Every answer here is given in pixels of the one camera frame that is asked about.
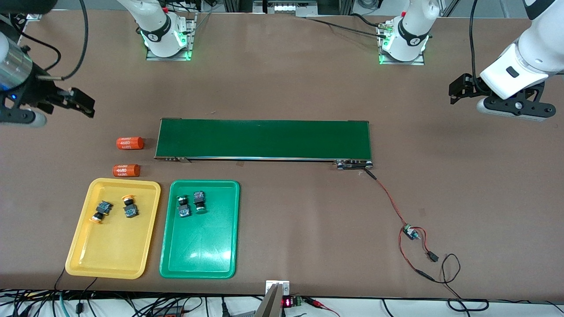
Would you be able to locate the black power cable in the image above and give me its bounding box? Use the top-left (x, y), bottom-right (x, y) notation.
top-left (305, 17), bottom-right (388, 38)
top-left (351, 13), bottom-right (387, 29)

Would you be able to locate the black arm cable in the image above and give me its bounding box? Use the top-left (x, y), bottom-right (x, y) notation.
top-left (469, 0), bottom-right (486, 88)
top-left (37, 0), bottom-right (89, 81)

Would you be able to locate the yellow plastic tray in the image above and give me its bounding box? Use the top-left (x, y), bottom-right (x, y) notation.
top-left (65, 177), bottom-right (162, 280)

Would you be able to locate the red clip lead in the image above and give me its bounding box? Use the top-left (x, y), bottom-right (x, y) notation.
top-left (303, 297), bottom-right (341, 317)

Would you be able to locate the white light fixture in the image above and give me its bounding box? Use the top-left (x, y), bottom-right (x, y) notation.
top-left (252, 0), bottom-right (319, 18)

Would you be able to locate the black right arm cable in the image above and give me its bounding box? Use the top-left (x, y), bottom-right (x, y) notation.
top-left (37, 0), bottom-right (89, 81)

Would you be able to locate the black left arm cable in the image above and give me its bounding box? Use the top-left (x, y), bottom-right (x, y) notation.
top-left (469, 0), bottom-right (486, 88)

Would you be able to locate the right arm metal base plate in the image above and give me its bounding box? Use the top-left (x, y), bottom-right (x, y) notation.
top-left (145, 12), bottom-right (197, 61)

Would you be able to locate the red wire with black connector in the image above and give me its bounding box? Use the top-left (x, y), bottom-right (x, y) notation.
top-left (398, 226), bottom-right (441, 282)

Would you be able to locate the black cable with inline box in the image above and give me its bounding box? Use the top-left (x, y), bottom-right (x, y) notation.
top-left (76, 277), bottom-right (98, 314)

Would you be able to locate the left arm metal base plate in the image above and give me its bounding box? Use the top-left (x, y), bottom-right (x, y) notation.
top-left (378, 20), bottom-right (426, 66)

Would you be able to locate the teal cable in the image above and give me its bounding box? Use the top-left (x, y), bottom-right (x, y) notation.
top-left (57, 291), bottom-right (71, 317)

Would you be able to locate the green conveyor belt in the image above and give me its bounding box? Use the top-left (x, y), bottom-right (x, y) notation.
top-left (154, 118), bottom-right (374, 170)

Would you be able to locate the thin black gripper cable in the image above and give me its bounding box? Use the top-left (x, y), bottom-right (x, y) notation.
top-left (13, 32), bottom-right (62, 73)

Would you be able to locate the orange 4680 cylinder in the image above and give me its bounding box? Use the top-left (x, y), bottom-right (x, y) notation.
top-left (113, 164), bottom-right (141, 178)
top-left (116, 136), bottom-right (145, 151)

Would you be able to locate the red black twisted wire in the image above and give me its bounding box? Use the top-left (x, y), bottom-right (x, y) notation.
top-left (364, 169), bottom-right (410, 227)

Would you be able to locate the yellow push button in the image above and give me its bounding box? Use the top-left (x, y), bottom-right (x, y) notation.
top-left (89, 200), bottom-right (114, 224)
top-left (122, 194), bottom-right (139, 219)

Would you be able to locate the thin black looped cable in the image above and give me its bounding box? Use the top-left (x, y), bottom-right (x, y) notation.
top-left (434, 253), bottom-right (490, 313)

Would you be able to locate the aluminium frame profile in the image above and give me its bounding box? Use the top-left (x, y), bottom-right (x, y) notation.
top-left (222, 0), bottom-right (254, 14)
top-left (317, 0), bottom-right (356, 16)
top-left (441, 0), bottom-right (461, 18)

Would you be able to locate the green plastic tray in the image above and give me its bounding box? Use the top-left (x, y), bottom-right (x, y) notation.
top-left (159, 179), bottom-right (241, 280)

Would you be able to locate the grey metal camera stand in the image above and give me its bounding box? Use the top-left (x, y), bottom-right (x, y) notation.
top-left (255, 280), bottom-right (291, 317)

